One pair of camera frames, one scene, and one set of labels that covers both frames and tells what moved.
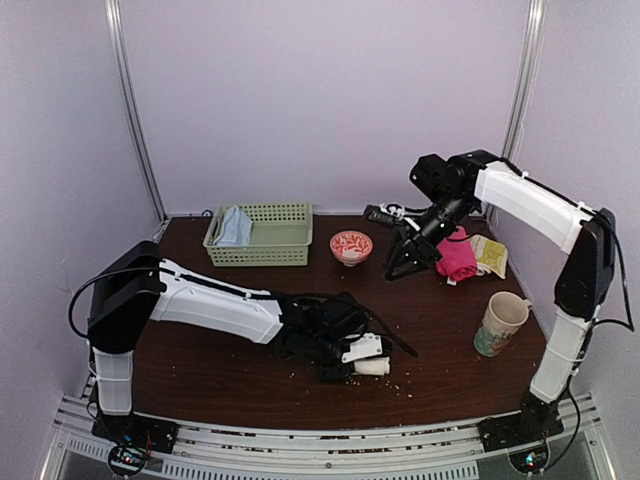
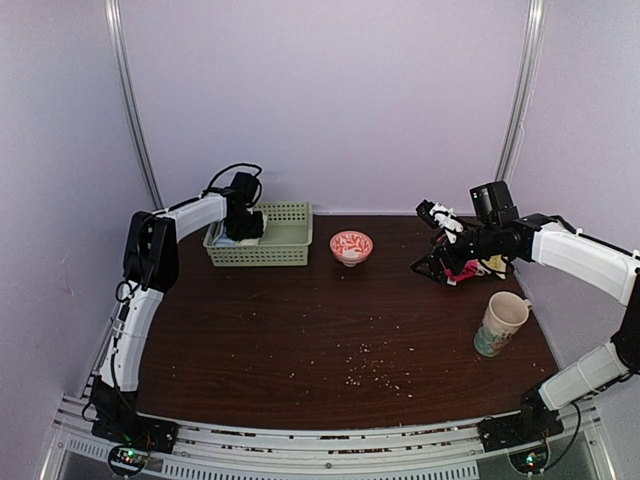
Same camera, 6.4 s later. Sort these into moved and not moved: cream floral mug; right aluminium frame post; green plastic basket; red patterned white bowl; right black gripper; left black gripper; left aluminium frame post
Moved: right black gripper; left black gripper
Not moved: red patterned white bowl; green plastic basket; left aluminium frame post; right aluminium frame post; cream floral mug
